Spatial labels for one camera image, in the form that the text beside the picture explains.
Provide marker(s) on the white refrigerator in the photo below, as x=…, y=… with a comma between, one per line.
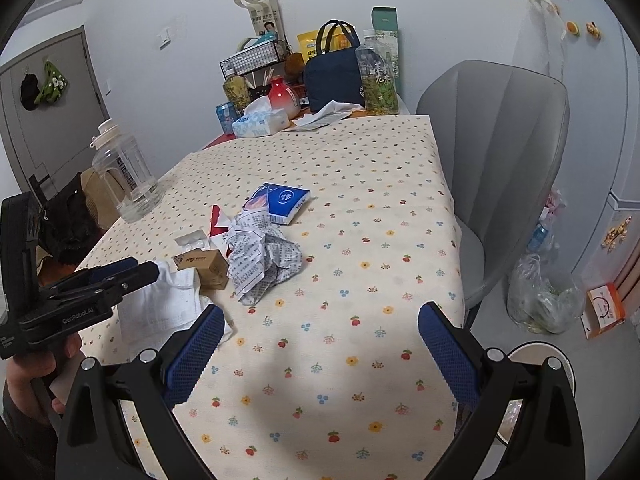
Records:
x=590, y=110

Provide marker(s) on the red and white wrapper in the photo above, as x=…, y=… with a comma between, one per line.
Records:
x=217, y=222

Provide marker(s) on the blue drink can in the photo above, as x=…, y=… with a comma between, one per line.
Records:
x=225, y=116

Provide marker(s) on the grey door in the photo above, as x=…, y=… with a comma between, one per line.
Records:
x=55, y=125

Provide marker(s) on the large green tea bottle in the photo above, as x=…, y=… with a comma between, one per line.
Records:
x=377, y=77

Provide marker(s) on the person's left forearm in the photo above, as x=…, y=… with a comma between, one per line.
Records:
x=25, y=445

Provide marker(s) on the clear blister pack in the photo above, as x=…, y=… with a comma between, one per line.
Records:
x=192, y=241

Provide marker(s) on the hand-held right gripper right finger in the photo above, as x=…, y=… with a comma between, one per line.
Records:
x=447, y=355

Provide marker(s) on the white light switch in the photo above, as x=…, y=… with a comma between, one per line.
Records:
x=165, y=38

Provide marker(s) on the white cloth napkin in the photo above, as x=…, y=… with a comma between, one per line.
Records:
x=160, y=300

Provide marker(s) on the white printed tote bag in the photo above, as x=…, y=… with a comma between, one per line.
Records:
x=265, y=15

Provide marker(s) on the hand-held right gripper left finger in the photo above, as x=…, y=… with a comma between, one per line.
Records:
x=195, y=355

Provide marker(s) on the black hanging hat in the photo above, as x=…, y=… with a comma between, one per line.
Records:
x=29, y=92

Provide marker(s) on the green hanging pouch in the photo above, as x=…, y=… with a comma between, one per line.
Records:
x=51, y=82

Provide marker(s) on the printed paper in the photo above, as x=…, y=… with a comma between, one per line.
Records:
x=265, y=257

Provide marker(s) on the small blue label water bottle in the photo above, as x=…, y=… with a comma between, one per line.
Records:
x=537, y=237

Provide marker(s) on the blue tissue packet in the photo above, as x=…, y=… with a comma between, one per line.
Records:
x=285, y=202

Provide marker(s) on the orange and white box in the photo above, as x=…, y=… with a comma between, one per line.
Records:
x=607, y=307

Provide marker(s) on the tall green box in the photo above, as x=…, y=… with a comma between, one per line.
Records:
x=387, y=22

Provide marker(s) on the red and white jar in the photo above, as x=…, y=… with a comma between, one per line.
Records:
x=284, y=100

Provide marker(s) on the person's left hand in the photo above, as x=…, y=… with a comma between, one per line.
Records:
x=30, y=375

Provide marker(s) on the clear plastic bag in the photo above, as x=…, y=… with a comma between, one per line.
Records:
x=545, y=295

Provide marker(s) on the burger fridge magnet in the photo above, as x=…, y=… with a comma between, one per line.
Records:
x=572, y=28

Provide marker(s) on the yellow flower fridge magnet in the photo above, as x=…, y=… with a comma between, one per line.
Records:
x=617, y=232

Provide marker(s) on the yellow snack packet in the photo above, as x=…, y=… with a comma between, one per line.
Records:
x=307, y=42

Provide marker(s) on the white crumpled paper sheet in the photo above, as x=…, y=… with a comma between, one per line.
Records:
x=330, y=110

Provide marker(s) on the small yellow tea bottle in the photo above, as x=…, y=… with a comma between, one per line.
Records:
x=234, y=90

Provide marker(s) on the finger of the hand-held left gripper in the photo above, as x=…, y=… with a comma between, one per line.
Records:
x=140, y=277
x=112, y=269

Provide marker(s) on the grey chair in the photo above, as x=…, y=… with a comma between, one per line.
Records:
x=490, y=125

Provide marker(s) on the white hanging bag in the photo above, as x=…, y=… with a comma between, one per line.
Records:
x=547, y=15

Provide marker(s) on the small brown cardboard box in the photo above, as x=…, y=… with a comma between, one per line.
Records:
x=210, y=266

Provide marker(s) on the white trash bin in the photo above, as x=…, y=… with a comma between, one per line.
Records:
x=530, y=352

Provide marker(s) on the blue white soft tissue pack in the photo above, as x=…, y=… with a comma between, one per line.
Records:
x=257, y=122

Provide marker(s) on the clear plastic water jug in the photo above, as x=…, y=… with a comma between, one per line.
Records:
x=127, y=180

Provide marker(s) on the navy lunch bag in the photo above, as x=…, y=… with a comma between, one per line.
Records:
x=332, y=80

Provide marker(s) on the yellow black fridge magnet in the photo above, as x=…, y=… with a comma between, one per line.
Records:
x=593, y=29

